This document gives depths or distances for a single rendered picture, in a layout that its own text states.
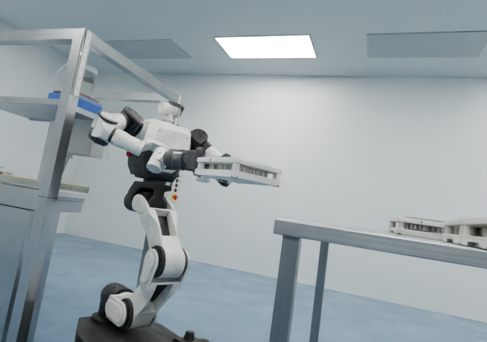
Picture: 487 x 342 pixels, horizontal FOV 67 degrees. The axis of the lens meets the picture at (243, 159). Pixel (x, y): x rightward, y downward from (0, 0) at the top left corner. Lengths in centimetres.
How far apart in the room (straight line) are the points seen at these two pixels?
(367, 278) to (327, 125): 207
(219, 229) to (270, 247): 80
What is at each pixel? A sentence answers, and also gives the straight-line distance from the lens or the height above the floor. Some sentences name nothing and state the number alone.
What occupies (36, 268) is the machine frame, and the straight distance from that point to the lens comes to 199.
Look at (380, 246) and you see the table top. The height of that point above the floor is 82.
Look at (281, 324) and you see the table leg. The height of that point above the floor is 62.
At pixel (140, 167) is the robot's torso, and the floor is 99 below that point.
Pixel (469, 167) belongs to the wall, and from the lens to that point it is 522.
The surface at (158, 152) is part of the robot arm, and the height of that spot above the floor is 104.
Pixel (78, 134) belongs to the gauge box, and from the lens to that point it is 225.
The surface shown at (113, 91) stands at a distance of 220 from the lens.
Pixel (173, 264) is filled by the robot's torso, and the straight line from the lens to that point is 173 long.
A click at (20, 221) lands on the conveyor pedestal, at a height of 63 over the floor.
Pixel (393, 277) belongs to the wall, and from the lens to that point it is 507.
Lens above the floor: 86
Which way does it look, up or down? 8 degrees up
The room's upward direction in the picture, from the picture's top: 8 degrees clockwise
